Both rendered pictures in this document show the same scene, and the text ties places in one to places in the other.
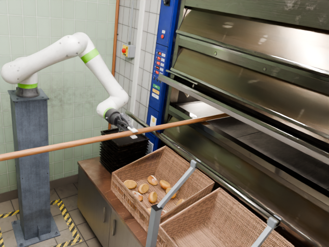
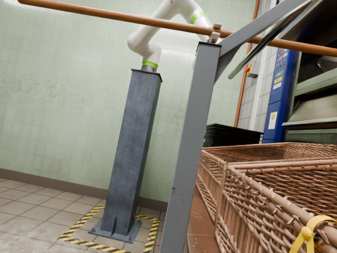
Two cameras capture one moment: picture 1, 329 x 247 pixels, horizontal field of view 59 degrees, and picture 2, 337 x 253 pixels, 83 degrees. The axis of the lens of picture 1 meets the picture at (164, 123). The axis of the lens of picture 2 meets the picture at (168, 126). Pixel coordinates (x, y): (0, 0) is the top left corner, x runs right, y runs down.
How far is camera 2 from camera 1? 1.47 m
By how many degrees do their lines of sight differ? 48
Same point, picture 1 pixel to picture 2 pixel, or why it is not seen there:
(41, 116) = (150, 89)
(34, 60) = not seen: hidden behind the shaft
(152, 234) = (184, 128)
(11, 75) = (131, 37)
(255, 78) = not seen: outside the picture
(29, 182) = (122, 156)
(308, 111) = not seen: outside the picture
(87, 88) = (211, 116)
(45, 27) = (185, 58)
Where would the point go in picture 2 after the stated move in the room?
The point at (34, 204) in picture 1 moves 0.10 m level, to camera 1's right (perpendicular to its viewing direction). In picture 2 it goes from (120, 185) to (128, 191)
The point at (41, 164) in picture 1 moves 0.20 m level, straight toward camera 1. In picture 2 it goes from (138, 140) to (124, 139)
